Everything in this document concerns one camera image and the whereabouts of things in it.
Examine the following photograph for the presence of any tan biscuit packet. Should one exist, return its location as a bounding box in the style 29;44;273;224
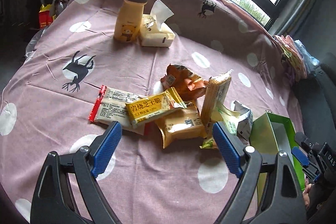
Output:
154;101;206;149

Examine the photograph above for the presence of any orange snack bag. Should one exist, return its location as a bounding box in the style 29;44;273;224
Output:
161;64;209;101

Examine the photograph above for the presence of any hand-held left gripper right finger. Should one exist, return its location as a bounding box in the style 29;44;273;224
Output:
212;122;307;224

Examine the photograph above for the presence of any bright yellow snack packet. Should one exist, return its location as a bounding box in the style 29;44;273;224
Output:
125;87;187;128

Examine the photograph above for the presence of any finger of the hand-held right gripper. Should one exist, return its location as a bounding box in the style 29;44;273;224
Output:
291;132;317;169
304;168;322;184

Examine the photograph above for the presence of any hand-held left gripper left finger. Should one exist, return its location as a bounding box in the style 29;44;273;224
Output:
30;121;122;224

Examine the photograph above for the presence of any pale yellow cracker packet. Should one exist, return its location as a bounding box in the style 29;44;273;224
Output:
201;70;233;135

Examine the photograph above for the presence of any pile of folded clothes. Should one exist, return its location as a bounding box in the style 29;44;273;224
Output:
273;34;319;83

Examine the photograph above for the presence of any red and yellow bag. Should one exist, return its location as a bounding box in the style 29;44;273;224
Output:
39;4;57;29

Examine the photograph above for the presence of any dark grey sofa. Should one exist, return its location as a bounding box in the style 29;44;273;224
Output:
291;52;336;140

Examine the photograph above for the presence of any red-ended cracker packet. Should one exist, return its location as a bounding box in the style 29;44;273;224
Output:
89;85;150;135

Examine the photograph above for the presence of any yellow striped snack packet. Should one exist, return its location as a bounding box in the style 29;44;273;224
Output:
213;105;240;136

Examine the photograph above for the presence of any green cardboard box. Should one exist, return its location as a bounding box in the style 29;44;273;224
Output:
249;112;306;211

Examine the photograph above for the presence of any pink polka dot blanket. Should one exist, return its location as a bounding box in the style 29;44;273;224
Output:
0;0;306;224

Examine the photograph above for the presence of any tissue pack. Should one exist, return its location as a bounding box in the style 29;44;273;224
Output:
138;0;176;47

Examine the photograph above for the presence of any white-grey snack packet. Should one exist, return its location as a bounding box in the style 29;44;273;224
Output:
231;100;254;140

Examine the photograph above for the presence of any yellow bear bottle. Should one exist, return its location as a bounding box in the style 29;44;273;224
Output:
114;0;150;43

